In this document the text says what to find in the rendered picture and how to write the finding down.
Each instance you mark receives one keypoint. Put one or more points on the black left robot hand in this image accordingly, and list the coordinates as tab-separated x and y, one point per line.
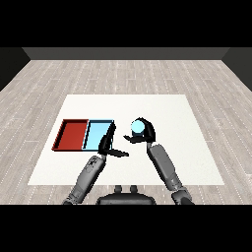
106	142

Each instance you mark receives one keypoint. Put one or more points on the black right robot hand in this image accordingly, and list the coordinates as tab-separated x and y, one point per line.
147	132

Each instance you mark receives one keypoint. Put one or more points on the light blue shallow open box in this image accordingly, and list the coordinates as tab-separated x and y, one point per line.
95	134

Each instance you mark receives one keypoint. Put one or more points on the dark grey robot body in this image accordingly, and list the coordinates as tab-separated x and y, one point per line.
126	197

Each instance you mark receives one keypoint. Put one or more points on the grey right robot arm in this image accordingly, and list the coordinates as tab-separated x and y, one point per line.
168	172

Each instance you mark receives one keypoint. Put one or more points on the small blue can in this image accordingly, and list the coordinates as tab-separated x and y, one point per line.
138	126

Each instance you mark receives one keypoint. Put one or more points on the red shallow open box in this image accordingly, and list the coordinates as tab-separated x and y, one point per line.
72	134

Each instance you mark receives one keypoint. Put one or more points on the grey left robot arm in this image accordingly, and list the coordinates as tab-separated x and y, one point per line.
86	178

